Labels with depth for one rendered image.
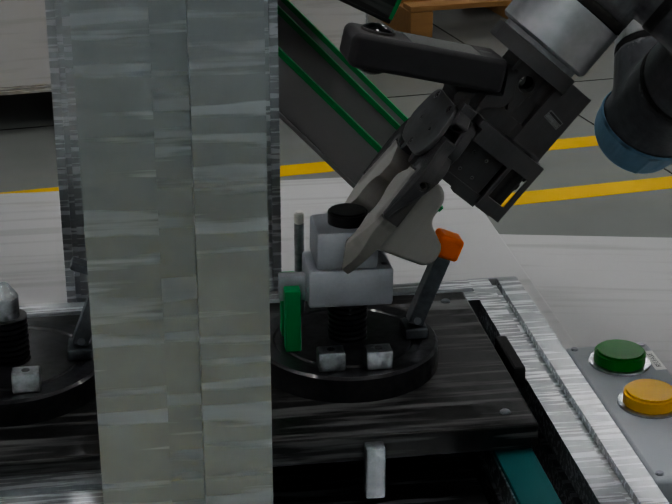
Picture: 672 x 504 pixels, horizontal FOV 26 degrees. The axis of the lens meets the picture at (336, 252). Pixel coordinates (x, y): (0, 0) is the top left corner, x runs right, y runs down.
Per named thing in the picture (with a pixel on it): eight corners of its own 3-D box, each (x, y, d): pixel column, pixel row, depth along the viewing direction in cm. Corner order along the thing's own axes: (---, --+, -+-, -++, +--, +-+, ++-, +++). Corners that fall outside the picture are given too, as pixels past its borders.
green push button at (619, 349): (634, 359, 117) (636, 336, 117) (651, 381, 114) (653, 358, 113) (586, 362, 117) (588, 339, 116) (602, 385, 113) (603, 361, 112)
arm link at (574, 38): (555, -19, 100) (524, -41, 108) (512, 33, 101) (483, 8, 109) (630, 47, 103) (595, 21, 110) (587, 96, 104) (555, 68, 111)
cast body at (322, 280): (382, 282, 113) (384, 197, 111) (393, 305, 109) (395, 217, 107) (275, 287, 112) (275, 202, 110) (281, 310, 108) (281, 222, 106)
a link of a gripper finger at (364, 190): (379, 279, 114) (459, 199, 110) (321, 237, 112) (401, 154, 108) (377, 258, 116) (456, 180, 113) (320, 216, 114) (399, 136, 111)
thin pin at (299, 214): (304, 308, 117) (303, 209, 114) (305, 312, 117) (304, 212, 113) (294, 309, 117) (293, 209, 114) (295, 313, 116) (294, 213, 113)
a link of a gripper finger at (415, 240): (404, 315, 106) (478, 212, 106) (342, 270, 104) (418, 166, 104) (390, 305, 109) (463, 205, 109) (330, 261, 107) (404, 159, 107)
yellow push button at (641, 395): (665, 399, 111) (667, 375, 110) (684, 424, 107) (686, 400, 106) (614, 403, 110) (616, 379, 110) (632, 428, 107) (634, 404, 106)
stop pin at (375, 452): (382, 489, 104) (383, 440, 102) (385, 498, 103) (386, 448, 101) (363, 490, 104) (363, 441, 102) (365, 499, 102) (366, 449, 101)
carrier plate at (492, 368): (462, 312, 126) (463, 289, 126) (538, 448, 104) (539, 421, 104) (185, 329, 123) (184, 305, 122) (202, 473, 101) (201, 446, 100)
